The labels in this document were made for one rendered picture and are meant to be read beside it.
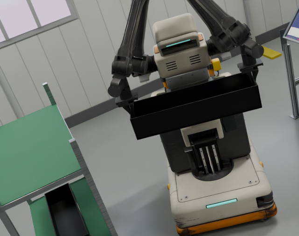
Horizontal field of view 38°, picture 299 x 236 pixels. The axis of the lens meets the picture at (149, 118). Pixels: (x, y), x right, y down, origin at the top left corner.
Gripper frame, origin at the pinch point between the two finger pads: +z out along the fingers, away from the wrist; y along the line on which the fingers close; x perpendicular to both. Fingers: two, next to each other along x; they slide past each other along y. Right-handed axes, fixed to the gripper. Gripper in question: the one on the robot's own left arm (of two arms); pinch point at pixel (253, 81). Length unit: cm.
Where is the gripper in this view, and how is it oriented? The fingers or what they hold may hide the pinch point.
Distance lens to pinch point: 199.0
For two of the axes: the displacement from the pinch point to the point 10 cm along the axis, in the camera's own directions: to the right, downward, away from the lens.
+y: 9.6, -2.6, -1.3
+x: -0.1, -4.7, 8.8
